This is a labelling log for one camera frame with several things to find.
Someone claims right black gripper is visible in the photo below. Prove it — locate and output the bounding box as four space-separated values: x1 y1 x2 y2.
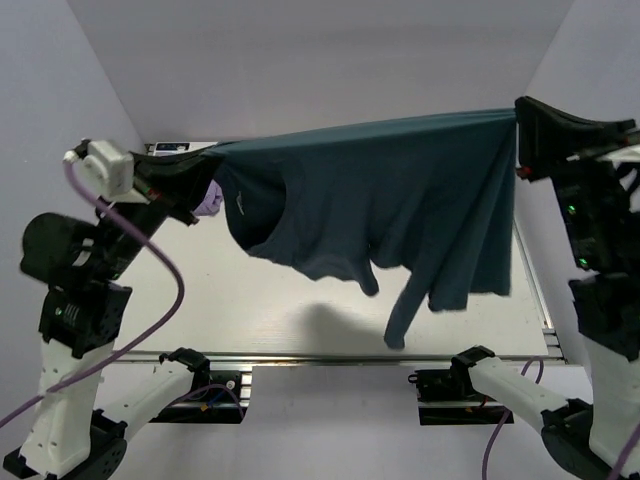
521 93 640 269

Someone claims dark teal t-shirt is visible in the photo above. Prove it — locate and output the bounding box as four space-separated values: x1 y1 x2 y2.
205 109 516 350

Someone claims folded lavender t-shirt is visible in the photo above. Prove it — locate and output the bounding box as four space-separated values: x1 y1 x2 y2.
193 181 223 217

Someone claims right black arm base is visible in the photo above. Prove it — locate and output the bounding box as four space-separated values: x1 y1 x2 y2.
407 346 506 426

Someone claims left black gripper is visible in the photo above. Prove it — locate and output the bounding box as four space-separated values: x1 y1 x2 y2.
89 143 219 280

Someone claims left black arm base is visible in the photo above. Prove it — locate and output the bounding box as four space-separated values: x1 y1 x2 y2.
151 348 250 424

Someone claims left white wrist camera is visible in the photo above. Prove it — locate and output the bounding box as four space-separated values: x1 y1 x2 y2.
63 140 149 204

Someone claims left blue table sticker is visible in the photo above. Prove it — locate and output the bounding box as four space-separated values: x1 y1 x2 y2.
154 142 190 155

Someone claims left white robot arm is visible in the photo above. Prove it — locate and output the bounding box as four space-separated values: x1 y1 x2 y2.
3 140 220 479

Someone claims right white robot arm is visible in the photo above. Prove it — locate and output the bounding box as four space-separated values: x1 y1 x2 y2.
450 96 639 479

